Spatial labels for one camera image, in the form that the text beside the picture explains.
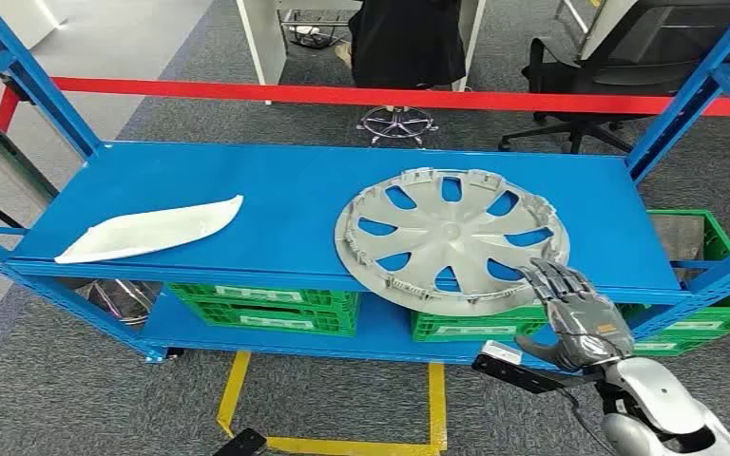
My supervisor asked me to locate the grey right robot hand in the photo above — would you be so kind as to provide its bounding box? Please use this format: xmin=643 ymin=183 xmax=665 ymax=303
xmin=514 ymin=256 xmax=636 ymax=372

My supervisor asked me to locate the blue metal shelf rack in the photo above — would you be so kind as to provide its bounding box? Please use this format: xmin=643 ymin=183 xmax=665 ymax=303
xmin=0 ymin=0 xmax=730 ymax=370

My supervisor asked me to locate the black flat robot part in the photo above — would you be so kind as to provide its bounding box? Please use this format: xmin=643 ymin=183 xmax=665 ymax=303
xmin=212 ymin=427 xmax=269 ymax=456

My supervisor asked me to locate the white curved trim part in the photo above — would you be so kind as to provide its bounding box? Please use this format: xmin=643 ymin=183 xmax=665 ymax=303
xmin=54 ymin=194 xmax=244 ymax=266

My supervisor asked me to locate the grey plastic wheel cover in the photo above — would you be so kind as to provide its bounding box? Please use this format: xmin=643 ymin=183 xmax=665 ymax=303
xmin=333 ymin=166 xmax=572 ymax=318

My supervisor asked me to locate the chrome star chair base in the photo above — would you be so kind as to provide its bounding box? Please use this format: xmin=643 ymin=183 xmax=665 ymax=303
xmin=356 ymin=105 xmax=440 ymax=149

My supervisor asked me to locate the black office chair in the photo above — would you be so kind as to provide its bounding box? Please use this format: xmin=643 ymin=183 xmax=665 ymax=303
xmin=498 ymin=0 xmax=730 ymax=156

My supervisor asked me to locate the white desk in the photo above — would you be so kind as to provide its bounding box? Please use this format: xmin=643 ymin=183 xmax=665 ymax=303
xmin=234 ymin=0 xmax=489 ymax=106
xmin=553 ymin=0 xmax=638 ymax=63

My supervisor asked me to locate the person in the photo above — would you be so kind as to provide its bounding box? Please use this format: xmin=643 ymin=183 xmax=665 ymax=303
xmin=333 ymin=0 xmax=469 ymax=91

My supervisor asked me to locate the red barrier belt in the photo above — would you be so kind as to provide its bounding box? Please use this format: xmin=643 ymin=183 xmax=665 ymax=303
xmin=0 ymin=75 xmax=730 ymax=135

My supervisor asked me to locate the yellow floor tape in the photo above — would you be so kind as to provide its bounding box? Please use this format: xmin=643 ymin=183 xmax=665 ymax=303
xmin=215 ymin=351 xmax=450 ymax=456

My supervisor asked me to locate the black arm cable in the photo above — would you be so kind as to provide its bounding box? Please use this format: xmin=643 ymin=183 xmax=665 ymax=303
xmin=556 ymin=385 xmax=622 ymax=456

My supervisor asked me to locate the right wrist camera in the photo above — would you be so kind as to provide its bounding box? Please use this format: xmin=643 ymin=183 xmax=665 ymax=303
xmin=471 ymin=339 xmax=601 ymax=396

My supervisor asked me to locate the wire cable basket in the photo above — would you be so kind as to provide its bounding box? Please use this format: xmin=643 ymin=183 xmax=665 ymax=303
xmin=279 ymin=7 xmax=355 ymax=50

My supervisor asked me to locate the chrome stanchion post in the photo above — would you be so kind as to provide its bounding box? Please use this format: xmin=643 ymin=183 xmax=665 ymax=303
xmin=0 ymin=115 xmax=164 ymax=330
xmin=0 ymin=72 xmax=36 ymax=105

